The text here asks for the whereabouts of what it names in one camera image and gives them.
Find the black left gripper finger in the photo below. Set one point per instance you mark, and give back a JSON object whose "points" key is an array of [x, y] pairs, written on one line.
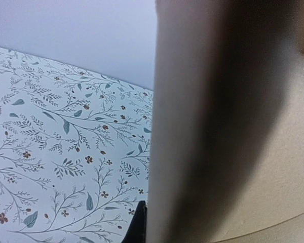
{"points": [[137, 228]]}

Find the brown cardboard box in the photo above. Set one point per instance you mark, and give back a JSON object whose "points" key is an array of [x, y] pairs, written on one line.
{"points": [[221, 73]]}

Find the floral patterned table mat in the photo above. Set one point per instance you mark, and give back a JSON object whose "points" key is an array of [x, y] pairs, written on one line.
{"points": [[74, 151]]}

